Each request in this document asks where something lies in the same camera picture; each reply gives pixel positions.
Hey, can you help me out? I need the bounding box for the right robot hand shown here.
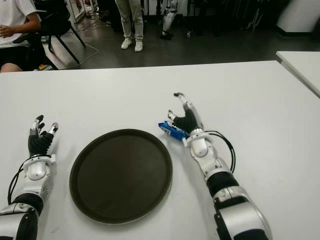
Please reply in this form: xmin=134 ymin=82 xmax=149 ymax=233
xmin=167 ymin=92 xmax=205 ymax=135

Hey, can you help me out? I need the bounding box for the black armrest chair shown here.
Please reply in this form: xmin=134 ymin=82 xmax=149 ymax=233
xmin=11 ymin=32 xmax=60 ymax=71

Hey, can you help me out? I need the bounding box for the black metal leg chair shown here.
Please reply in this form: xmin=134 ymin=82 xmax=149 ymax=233
xmin=39 ymin=0 xmax=87 ymax=65

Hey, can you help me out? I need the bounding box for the silver humanoid robot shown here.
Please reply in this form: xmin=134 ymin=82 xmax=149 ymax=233
xmin=159 ymin=0 xmax=181 ymax=40

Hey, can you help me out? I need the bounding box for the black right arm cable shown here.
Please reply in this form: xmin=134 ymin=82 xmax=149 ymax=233
xmin=206 ymin=130 xmax=237 ymax=174

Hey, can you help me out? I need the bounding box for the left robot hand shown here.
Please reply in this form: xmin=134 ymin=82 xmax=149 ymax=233
xmin=27 ymin=114 xmax=60 ymax=157

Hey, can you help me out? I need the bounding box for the white framed board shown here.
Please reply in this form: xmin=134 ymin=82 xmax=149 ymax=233
xmin=66 ymin=0 xmax=88 ymax=24

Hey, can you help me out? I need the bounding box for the person in beige trousers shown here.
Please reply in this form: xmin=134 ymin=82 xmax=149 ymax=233
xmin=114 ymin=0 xmax=145 ymax=53

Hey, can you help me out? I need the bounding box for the round dark brown tray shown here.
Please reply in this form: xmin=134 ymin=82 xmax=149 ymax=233
xmin=69 ymin=128 xmax=174 ymax=224

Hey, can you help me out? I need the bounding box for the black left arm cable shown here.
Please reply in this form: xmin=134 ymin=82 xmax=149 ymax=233
xmin=7 ymin=156 xmax=34 ymax=206

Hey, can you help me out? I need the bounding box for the seated person in white shirt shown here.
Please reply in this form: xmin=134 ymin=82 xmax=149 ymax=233
xmin=0 ymin=0 xmax=42 ymax=73

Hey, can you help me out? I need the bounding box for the blue Oreo packet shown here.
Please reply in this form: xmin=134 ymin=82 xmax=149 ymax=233
xmin=157 ymin=120 xmax=190 ymax=142

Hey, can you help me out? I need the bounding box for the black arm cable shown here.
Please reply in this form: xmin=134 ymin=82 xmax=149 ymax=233
xmin=7 ymin=156 xmax=34 ymax=206
xmin=206 ymin=130 xmax=237 ymax=174

